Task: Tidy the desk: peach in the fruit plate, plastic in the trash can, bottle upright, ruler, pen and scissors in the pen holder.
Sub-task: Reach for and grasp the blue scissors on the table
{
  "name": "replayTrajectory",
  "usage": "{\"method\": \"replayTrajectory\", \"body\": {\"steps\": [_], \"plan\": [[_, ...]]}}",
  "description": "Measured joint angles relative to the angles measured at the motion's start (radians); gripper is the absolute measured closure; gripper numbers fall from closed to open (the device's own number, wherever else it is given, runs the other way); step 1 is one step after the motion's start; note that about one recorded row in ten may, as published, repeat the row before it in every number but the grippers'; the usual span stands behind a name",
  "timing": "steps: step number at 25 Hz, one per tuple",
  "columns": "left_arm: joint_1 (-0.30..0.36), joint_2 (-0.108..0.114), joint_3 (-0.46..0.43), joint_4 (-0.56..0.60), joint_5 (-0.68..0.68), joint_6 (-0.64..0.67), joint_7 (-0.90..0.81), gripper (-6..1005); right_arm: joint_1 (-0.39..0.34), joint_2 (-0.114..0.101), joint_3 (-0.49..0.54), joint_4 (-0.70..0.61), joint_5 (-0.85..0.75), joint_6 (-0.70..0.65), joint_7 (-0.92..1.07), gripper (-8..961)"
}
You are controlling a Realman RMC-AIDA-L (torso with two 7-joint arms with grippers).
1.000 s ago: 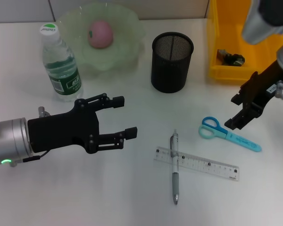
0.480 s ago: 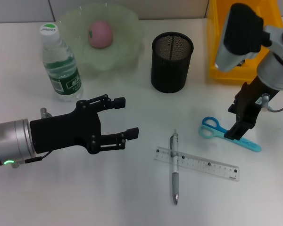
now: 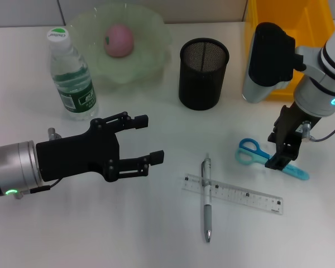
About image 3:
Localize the blue scissors with sheath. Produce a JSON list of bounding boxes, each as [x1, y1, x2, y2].
[[234, 138, 310, 181]]

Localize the green glass fruit plate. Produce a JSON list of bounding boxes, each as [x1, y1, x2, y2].
[[64, 3, 174, 86]]

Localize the pink toy peach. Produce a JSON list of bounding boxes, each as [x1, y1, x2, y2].
[[103, 23, 135, 58]]

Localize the right gripper connector cable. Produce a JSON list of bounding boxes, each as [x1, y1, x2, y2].
[[300, 114, 335, 143]]

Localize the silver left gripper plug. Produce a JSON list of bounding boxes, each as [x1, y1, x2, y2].
[[47, 127, 63, 140]]

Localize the white grey ballpoint pen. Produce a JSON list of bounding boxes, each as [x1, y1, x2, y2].
[[202, 152, 213, 243]]

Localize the clear bottle green label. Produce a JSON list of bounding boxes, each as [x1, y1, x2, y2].
[[46, 27, 99, 121]]

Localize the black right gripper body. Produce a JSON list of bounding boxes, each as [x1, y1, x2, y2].
[[272, 102, 322, 146]]

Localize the left gripper connector cable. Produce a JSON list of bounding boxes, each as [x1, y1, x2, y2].
[[13, 178, 63, 200]]

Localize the yellow plastic storage bin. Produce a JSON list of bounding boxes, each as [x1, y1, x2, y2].
[[245, 0, 335, 102]]

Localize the gripper connector cable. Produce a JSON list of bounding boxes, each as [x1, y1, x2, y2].
[[13, 178, 63, 200], [300, 114, 335, 143]]

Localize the transparent plastic ruler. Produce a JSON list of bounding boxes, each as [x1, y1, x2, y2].
[[182, 173, 284, 216]]

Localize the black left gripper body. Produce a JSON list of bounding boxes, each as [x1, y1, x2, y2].
[[35, 118, 121, 183]]

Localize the black mesh pen cup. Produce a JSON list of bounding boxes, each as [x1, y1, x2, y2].
[[178, 38, 230, 111]]

